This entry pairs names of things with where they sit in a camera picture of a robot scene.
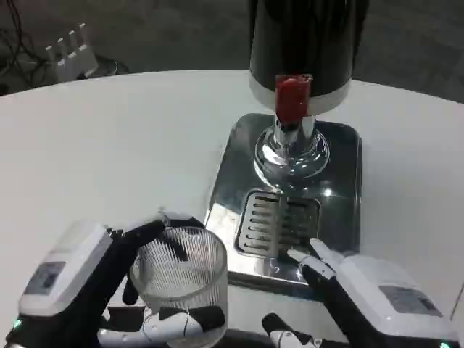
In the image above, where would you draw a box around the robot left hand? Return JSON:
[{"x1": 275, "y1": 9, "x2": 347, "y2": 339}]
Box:
[{"x1": 0, "y1": 213, "x2": 228, "y2": 348}]

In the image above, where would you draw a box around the black drink dispenser chrome pedestal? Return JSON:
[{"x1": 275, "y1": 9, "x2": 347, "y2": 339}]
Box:
[{"x1": 248, "y1": 0, "x2": 360, "y2": 193}]

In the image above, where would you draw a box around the white device with four prongs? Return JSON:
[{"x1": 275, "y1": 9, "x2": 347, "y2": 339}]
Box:
[{"x1": 44, "y1": 22, "x2": 100, "y2": 81}]

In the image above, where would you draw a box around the slotted steel tray grid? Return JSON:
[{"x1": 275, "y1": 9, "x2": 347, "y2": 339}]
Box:
[{"x1": 234, "y1": 189, "x2": 322, "y2": 255}]

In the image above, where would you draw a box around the black cable tangle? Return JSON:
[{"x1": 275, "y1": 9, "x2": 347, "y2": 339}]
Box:
[{"x1": 0, "y1": 0, "x2": 50, "y2": 96}]

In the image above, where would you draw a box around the red tap handle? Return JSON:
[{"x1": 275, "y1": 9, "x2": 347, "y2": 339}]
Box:
[{"x1": 274, "y1": 74, "x2": 314, "y2": 127}]

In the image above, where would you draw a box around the steel drip tray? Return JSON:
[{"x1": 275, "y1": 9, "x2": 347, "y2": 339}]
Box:
[{"x1": 202, "y1": 112, "x2": 364, "y2": 291}]

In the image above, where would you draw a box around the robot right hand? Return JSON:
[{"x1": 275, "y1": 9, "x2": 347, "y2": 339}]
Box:
[{"x1": 261, "y1": 237, "x2": 462, "y2": 348}]

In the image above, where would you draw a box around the clear ribbed glass cup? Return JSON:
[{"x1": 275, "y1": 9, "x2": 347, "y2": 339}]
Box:
[{"x1": 128, "y1": 225, "x2": 229, "y2": 339}]

